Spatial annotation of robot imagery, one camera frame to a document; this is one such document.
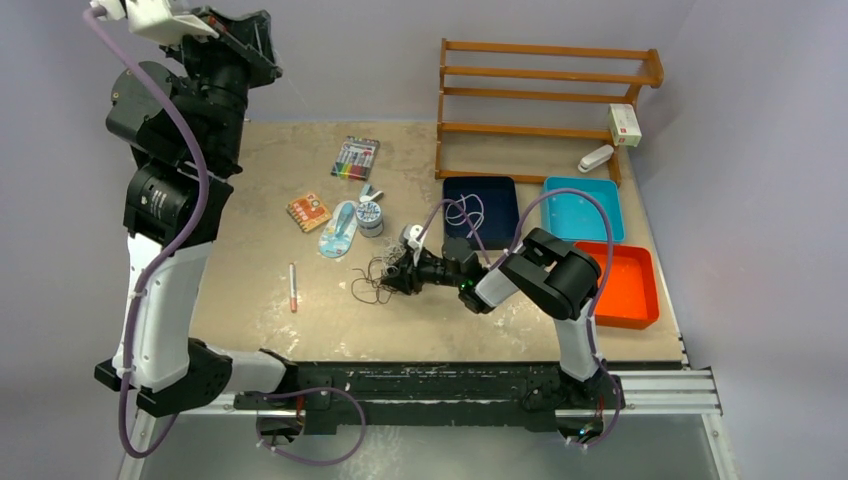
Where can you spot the dark blue tray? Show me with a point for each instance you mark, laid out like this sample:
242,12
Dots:
491,204

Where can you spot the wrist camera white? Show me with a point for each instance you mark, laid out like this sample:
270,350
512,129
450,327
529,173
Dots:
413,237
163,22

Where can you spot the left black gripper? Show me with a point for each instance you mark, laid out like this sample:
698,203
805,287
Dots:
244,39

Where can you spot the light blue tray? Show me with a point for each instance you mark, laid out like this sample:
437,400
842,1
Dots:
572,218

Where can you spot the orange tray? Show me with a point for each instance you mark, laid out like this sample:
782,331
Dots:
630,300

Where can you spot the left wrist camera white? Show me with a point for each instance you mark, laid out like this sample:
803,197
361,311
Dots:
163,22

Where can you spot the marker pen pack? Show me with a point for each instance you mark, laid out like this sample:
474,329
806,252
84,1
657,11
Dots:
356,158

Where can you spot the cleaning gel jar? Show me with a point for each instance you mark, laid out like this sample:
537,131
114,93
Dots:
369,217

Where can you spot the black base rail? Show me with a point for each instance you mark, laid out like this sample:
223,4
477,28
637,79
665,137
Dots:
326,395

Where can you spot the white staples box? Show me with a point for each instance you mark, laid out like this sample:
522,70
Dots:
623,125

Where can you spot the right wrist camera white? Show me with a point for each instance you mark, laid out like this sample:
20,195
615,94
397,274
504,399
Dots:
413,237

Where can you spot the red pen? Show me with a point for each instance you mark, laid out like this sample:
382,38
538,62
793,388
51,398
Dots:
293,294

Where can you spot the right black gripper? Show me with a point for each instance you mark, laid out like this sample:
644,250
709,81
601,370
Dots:
406,278

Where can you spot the wooden rack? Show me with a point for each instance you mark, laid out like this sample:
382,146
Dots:
650,74

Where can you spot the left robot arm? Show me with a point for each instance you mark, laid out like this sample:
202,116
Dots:
184,132

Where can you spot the blue white stapler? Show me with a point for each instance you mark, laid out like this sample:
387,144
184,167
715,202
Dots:
369,194

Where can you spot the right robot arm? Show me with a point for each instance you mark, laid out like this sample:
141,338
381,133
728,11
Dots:
561,280

